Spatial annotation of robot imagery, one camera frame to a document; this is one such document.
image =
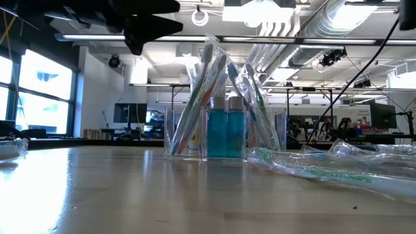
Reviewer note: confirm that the black ceiling-mounted camera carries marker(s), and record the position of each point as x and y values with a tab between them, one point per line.
331	58
114	61

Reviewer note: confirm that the silver ventilation duct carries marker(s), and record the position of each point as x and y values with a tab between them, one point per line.
325	22

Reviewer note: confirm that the black monitor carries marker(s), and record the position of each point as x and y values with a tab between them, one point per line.
383	115
130	113

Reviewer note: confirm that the blue mouthwash bottle white cap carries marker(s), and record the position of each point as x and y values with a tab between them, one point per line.
236	133
217	133

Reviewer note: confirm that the clear acrylic organizer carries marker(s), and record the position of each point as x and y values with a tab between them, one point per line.
167	130

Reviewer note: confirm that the row of wooden boxes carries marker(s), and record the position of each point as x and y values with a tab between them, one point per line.
94	134

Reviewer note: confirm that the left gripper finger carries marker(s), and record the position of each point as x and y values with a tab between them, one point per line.
146	29
146	6

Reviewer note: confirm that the purple toothbrush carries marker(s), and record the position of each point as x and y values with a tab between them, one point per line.
351	151

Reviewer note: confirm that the bright ceiling light panel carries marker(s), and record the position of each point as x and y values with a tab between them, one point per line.
260	13

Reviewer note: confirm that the large window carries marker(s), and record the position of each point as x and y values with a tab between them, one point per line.
42	78

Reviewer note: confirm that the green toothbrush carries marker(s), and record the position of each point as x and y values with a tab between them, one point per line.
194	99
344	178
259	96

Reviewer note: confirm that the black aluminium table frame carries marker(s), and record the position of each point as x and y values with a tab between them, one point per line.
97	143

